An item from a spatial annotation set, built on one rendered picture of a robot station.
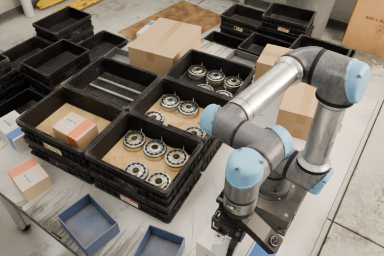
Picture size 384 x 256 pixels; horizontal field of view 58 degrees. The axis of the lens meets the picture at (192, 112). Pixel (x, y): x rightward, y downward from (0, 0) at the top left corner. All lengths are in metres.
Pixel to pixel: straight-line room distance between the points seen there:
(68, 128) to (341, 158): 1.28
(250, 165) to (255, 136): 0.11
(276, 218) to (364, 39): 2.93
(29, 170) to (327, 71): 1.28
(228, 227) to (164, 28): 1.62
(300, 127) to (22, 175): 1.31
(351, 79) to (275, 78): 0.20
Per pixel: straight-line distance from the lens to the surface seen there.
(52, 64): 2.86
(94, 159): 1.45
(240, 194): 0.75
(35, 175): 1.69
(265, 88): 0.94
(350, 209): 2.58
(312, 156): 1.25
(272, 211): 1.44
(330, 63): 1.07
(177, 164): 1.48
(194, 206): 1.54
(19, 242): 2.48
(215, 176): 1.64
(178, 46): 2.10
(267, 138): 0.79
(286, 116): 1.79
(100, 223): 1.55
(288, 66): 1.04
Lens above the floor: 2.00
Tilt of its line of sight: 42 degrees down
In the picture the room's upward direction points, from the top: straight up
